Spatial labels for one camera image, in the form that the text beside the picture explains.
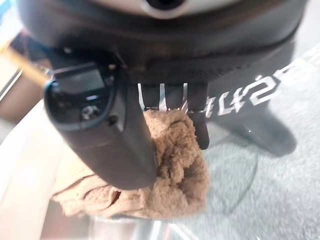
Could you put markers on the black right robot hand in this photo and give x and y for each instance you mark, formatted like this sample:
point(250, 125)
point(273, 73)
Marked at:
point(105, 140)

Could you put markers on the brown terry cloth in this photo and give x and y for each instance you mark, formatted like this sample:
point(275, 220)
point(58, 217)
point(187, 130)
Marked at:
point(175, 160)

